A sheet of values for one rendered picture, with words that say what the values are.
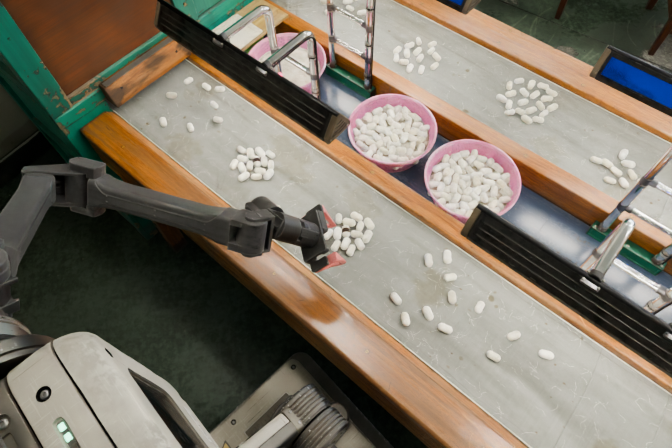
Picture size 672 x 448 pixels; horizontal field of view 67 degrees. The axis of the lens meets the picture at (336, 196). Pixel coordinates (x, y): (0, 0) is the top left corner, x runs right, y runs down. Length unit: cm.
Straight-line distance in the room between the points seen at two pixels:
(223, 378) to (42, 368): 149
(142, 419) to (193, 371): 153
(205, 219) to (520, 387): 80
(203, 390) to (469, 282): 113
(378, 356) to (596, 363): 51
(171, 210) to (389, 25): 114
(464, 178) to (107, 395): 115
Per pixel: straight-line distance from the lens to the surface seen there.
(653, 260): 157
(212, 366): 208
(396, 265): 134
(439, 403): 123
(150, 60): 173
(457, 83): 172
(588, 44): 318
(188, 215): 103
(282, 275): 131
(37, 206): 104
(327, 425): 118
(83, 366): 59
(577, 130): 170
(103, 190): 111
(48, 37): 159
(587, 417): 134
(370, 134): 156
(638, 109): 180
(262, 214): 100
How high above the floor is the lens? 196
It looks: 59 degrees down
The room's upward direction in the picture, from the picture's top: 3 degrees counter-clockwise
